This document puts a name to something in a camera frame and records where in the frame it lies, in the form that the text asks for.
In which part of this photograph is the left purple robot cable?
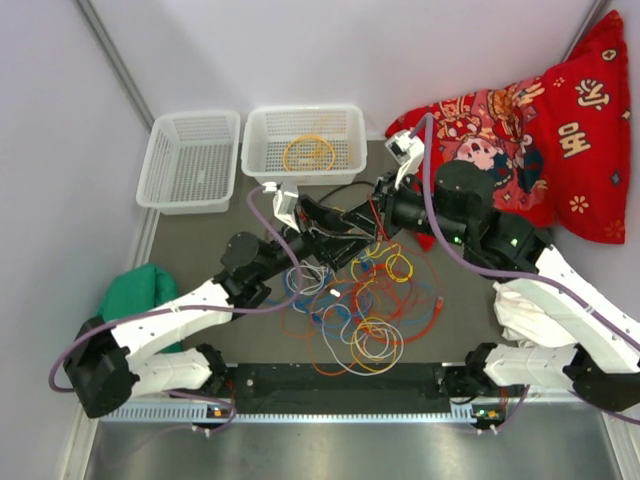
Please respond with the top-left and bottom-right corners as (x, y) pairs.
(48, 185), (305, 436)

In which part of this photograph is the green cloth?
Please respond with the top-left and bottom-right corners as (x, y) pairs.
(97, 263), (178, 322)

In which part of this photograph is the white plastic basket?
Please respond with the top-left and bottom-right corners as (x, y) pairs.
(240, 104), (367, 186)
(136, 110), (241, 215)

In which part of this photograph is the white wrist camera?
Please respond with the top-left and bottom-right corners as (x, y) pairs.
(385, 130), (425, 190)
(261, 181), (300, 232)

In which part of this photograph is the red printed pillow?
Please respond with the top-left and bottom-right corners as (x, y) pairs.
(385, 10), (631, 245)

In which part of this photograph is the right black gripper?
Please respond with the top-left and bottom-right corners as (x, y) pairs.
(341, 170), (470, 248)

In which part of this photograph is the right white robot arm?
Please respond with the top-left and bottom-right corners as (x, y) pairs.
(341, 161), (639, 413)

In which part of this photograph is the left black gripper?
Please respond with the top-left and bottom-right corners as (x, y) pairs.
(257, 195), (374, 283)

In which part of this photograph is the grey slotted cable duct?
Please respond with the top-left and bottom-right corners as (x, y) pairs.
(100, 401), (500, 425)

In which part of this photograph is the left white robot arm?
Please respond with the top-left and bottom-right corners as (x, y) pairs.
(52, 195), (379, 419)

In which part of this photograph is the right white plastic basket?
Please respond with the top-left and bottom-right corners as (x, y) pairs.
(240, 104), (367, 186)

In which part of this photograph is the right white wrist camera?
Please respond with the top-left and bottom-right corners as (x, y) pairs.
(385, 130), (425, 190)

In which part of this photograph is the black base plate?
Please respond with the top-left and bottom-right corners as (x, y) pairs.
(193, 363), (503, 414)

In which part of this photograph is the white coiled cable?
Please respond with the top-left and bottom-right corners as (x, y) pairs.
(319, 299), (405, 376)
(284, 262), (336, 301)

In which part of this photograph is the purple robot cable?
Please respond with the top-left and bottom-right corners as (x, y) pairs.
(48, 185), (305, 436)
(409, 113), (640, 435)

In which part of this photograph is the blue ethernet cable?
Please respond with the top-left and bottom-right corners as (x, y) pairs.
(264, 264), (436, 326)

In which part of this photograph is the left white plastic basket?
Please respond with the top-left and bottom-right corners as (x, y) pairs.
(136, 110), (241, 215)

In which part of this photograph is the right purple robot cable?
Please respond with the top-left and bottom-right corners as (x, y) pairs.
(409, 113), (640, 435)

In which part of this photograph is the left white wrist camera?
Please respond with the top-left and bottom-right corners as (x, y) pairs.
(261, 181), (300, 232)

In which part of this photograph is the white cloth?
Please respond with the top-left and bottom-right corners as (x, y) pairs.
(492, 282), (577, 348)

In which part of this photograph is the yellow cable bundle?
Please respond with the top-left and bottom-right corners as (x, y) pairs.
(349, 244), (415, 286)

